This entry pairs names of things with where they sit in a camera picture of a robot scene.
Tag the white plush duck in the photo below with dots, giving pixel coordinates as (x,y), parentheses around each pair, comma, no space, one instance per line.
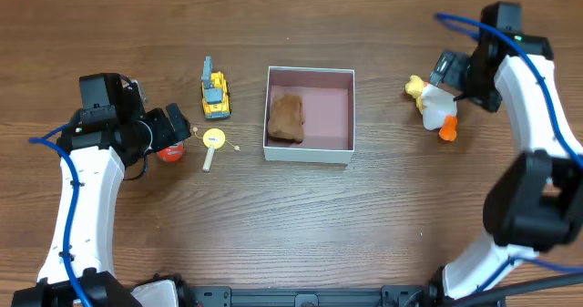
(437,107)

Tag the white cardboard box pink interior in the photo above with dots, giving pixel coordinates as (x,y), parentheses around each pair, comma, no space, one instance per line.
(328,103)

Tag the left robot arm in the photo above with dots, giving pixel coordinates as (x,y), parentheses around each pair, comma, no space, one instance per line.
(111,132)

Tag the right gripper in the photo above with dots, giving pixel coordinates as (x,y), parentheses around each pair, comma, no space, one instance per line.
(454,71)

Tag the red ball toy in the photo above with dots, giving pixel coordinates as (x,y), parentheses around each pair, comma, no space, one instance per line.
(172,153)

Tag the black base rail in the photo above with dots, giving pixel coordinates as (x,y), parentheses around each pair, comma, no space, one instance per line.
(386,296)

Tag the yellow blue toy excavator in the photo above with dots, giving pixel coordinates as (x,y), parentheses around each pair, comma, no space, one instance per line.
(215,92)

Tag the yellow wooden rattle drum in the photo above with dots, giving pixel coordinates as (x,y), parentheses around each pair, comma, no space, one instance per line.
(213,139)

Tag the brown plush toy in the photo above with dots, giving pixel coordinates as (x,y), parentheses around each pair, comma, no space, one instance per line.
(286,118)

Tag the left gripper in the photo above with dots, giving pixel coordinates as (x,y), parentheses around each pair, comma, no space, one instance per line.
(165,127)

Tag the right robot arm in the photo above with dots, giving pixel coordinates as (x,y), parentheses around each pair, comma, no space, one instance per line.
(537,204)

